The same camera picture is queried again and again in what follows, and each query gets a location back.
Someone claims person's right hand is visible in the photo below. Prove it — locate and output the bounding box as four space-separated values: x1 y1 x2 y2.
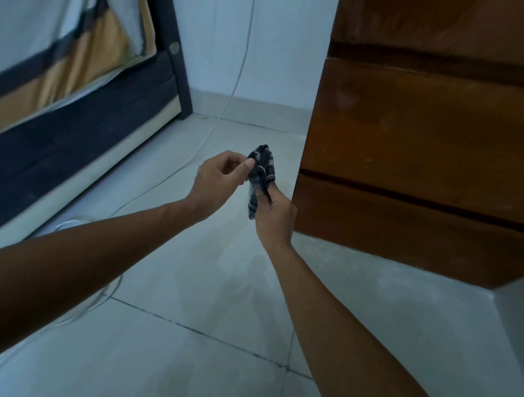
253 181 298 251

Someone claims person's left hand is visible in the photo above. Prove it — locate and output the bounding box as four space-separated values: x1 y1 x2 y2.
185 150 257 222

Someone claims dark patterned cloth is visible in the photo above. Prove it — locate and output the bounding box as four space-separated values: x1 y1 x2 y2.
246 144 276 221

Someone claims person's right forearm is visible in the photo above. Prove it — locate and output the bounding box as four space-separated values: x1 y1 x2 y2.
262 242 430 397

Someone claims person's left forearm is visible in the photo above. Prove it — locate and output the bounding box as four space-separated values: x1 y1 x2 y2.
0 197 202 356

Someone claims brown wooden cabinet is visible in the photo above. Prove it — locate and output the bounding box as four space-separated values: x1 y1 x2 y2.
292 0 524 291

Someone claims orange and white bed sheet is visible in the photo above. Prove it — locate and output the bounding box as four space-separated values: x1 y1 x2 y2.
0 0 158 133

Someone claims white cable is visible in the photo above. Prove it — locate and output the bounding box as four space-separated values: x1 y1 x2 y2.
110 0 258 217

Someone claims dark bed frame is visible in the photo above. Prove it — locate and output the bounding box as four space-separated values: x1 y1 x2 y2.
0 0 194 227

